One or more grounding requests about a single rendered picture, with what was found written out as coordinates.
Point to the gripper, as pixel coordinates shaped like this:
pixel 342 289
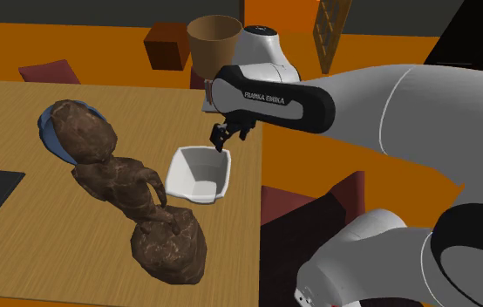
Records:
pixel 239 122

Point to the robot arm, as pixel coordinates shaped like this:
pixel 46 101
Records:
pixel 415 110

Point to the white bowl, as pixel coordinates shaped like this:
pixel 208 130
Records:
pixel 199 170

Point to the brown waste basket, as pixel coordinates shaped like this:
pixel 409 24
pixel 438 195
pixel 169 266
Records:
pixel 214 47

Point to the dark orange box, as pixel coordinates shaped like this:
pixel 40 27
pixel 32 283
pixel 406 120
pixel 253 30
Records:
pixel 167 47

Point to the brown figure statue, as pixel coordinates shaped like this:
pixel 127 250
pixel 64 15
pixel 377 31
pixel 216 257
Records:
pixel 114 178

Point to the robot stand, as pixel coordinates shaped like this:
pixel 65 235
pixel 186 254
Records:
pixel 288 251

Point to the blue bowl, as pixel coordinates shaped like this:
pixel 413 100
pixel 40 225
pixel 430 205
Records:
pixel 48 132

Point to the wooden table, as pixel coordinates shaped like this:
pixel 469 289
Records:
pixel 20 255

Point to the wooden lattice frame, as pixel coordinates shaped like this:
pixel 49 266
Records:
pixel 328 34

